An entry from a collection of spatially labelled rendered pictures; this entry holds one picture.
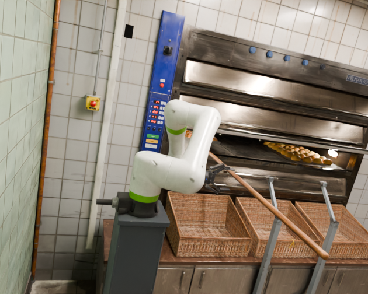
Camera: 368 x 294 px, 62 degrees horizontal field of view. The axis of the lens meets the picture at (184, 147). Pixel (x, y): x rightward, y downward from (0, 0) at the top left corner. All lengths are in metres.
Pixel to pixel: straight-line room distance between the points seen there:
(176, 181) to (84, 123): 1.25
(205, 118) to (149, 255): 0.65
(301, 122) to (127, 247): 1.97
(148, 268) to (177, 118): 0.68
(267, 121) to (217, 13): 0.93
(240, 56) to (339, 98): 1.01
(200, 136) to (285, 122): 1.47
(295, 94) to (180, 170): 1.73
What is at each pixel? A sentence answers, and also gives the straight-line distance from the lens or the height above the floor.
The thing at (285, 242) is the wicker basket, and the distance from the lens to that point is 2.52.
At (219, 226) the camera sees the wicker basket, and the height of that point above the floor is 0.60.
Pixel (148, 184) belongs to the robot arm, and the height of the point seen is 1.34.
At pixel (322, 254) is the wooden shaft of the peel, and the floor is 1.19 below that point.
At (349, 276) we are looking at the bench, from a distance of 3.04.
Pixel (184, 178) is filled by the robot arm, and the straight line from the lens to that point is 1.17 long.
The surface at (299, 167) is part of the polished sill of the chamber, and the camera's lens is 2.94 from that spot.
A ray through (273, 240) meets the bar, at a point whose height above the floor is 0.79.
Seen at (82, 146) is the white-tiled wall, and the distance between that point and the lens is 2.33.
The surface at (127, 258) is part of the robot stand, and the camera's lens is 1.33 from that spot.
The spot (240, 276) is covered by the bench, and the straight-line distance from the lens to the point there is 2.44.
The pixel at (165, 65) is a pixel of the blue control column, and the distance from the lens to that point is 2.25.
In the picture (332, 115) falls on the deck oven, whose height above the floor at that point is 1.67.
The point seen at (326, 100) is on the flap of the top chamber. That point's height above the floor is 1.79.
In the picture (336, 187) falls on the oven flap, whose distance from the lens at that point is 3.28.
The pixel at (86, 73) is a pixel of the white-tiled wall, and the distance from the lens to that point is 2.24.
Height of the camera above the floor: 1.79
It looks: 14 degrees down
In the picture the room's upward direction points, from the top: 11 degrees clockwise
